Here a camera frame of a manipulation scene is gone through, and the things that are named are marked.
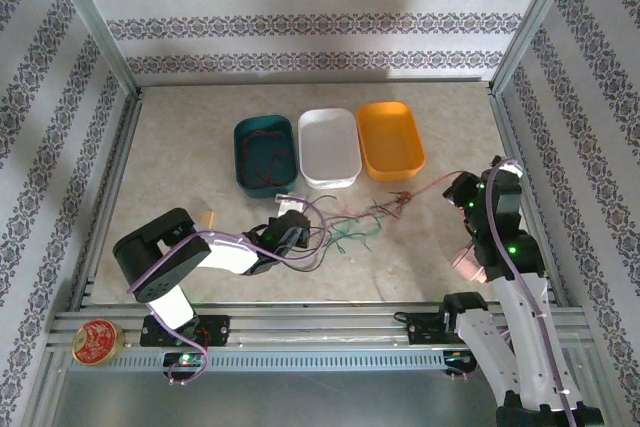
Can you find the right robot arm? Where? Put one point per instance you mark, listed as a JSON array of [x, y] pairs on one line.
[[515, 347]]

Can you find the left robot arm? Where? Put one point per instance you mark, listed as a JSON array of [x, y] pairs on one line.
[[145, 247]]

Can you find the pink plastic cup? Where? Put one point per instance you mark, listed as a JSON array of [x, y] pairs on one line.
[[467, 262]]

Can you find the teal plastic bin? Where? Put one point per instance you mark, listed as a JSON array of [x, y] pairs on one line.
[[260, 159]]

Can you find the small wooden block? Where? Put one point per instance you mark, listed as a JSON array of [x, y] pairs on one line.
[[207, 218]]

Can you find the white plastic bin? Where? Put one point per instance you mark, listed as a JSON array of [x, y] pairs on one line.
[[327, 147]]

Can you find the orange plastic bin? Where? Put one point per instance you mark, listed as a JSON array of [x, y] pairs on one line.
[[390, 139]]

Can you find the small black electronics box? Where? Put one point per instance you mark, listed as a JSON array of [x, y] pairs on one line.
[[185, 361], [457, 359]]

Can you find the grey metal panel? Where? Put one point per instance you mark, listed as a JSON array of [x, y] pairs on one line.
[[300, 402]]

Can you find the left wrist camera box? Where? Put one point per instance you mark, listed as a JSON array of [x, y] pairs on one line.
[[292, 204]]

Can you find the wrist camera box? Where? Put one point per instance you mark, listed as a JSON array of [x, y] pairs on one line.
[[507, 167], [292, 204]]

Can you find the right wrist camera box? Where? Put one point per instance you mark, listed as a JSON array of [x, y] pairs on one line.
[[507, 167]]

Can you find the aluminium table side rail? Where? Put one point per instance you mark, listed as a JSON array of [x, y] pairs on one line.
[[111, 197], [507, 137]]

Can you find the aluminium mounting rail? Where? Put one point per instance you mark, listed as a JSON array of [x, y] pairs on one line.
[[310, 327]]

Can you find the aluminium frame post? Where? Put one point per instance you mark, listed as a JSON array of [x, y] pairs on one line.
[[534, 17], [95, 17]]

